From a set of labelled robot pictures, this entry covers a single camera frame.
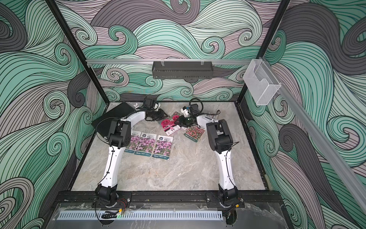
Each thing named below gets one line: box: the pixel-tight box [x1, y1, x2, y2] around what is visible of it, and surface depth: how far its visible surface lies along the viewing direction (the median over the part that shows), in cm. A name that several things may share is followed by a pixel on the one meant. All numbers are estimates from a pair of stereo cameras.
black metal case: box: [91, 102, 136, 136], surface depth 110 cm
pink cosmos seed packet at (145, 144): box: [133, 132, 157, 157], surface depth 96 cm
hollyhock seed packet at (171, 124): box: [160, 111, 182, 136], surface depth 106 cm
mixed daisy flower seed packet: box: [183, 125, 206, 143], surface depth 103 cm
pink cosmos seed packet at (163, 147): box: [151, 135, 174, 160], surface depth 94 cm
